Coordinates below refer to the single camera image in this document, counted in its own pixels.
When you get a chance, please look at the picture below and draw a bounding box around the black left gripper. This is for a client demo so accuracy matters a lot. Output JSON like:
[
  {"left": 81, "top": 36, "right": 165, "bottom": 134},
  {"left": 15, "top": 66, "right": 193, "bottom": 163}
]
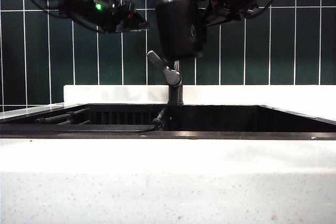
[{"left": 97, "top": 0, "right": 151, "bottom": 34}]

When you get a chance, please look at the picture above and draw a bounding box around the black steel-rimmed coffee mug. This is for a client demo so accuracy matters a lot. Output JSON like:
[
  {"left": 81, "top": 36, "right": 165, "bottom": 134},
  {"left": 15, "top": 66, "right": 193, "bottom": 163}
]
[{"left": 155, "top": 0, "right": 208, "bottom": 61}]

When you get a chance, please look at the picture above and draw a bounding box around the gunmetal tall kitchen faucet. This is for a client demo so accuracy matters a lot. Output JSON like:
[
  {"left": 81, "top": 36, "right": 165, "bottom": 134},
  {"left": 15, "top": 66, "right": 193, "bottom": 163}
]
[{"left": 167, "top": 0, "right": 184, "bottom": 105}]

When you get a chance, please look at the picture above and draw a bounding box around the black sink drain rack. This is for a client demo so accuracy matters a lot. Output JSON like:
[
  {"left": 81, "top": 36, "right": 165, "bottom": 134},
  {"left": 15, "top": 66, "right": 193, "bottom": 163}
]
[{"left": 34, "top": 106, "right": 167, "bottom": 133}]

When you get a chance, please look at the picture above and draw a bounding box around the black undermount kitchen sink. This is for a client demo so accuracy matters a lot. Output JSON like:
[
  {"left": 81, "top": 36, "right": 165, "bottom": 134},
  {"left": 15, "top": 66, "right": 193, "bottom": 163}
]
[{"left": 0, "top": 103, "right": 336, "bottom": 140}]

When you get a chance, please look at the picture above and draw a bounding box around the grey faucet lever handle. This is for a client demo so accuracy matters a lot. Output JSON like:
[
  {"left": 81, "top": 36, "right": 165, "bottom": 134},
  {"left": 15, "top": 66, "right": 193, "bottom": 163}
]
[{"left": 146, "top": 50, "right": 182, "bottom": 87}]

